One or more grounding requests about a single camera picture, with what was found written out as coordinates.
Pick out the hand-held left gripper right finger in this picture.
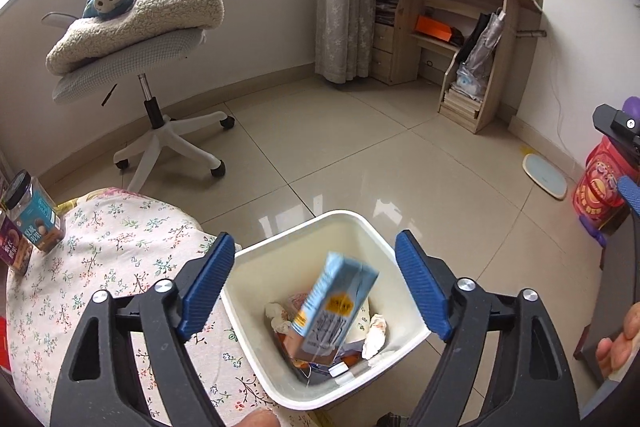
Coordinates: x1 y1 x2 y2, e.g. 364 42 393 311
394 229 583 427

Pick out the light blue bathroom scale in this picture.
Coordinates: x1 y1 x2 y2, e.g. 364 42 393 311
522 153 569 201

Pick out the beige fleece blanket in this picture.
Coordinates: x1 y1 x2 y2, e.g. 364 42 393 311
46 0 225 75

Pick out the orange box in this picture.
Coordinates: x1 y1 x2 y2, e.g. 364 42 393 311
416 16 453 44

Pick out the white tissue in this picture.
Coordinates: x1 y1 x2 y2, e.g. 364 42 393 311
361 313 388 358
264 302 293 333

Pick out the purple label nut jar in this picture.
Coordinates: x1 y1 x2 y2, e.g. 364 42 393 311
0 207 33 278

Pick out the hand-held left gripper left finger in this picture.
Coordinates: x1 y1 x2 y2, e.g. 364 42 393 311
50 233 236 427

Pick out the wooden desk with shelves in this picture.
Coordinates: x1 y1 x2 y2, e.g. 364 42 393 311
372 0 546 135

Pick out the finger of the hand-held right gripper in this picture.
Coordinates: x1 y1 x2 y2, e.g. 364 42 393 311
617 176 640 218
592 104 640 162

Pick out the white trash bin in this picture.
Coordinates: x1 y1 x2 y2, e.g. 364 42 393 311
220 209 432 412

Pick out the light blue carton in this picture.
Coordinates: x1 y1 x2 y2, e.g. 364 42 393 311
289 251 379 365

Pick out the grey office chair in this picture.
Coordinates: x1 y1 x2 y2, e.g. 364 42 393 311
41 0 236 192

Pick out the person's right hand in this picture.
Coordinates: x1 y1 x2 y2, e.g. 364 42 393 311
596 306 640 379

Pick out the red printed bag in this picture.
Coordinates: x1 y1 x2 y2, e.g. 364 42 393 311
570 142 626 230

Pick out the stack of books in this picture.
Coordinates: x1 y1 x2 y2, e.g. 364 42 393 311
442 84 483 120

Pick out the teal label nut jar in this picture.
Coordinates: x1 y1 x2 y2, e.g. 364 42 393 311
2 169 67 254

